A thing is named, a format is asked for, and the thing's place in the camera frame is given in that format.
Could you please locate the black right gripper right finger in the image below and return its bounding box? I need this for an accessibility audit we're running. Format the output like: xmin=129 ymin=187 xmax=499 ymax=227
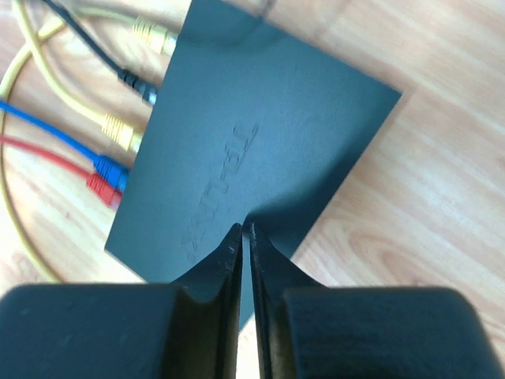
xmin=249 ymin=224 xmax=504 ymax=378

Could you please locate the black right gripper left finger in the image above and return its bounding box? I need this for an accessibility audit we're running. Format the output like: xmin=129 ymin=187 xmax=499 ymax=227
xmin=1 ymin=224 xmax=241 ymax=378

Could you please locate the red ethernet cable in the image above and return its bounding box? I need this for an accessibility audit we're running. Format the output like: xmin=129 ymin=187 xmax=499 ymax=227
xmin=0 ymin=134 xmax=123 ymax=208

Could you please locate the blue ethernet cable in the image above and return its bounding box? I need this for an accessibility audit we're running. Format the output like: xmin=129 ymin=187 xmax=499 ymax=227
xmin=0 ymin=99 xmax=131 ymax=193

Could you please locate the black TP-Link network switch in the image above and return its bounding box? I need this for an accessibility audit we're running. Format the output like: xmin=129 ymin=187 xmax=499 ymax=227
xmin=104 ymin=0 xmax=403 ymax=332

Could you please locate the yellow ethernet cable lower port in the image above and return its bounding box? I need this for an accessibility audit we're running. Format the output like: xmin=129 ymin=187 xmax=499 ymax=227
xmin=11 ymin=0 xmax=144 ymax=154

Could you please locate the yellow ethernet cable port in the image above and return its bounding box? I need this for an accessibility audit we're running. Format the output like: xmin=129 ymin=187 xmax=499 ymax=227
xmin=0 ymin=6 xmax=181 ymax=283
xmin=11 ymin=0 xmax=144 ymax=154

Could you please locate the thick black ethernet cable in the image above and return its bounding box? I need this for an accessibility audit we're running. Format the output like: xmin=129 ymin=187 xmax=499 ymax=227
xmin=41 ymin=0 xmax=159 ymax=106

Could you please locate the yellow ethernet cable upper port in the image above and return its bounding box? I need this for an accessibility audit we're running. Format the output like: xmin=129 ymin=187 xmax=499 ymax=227
xmin=0 ymin=6 xmax=181 ymax=283

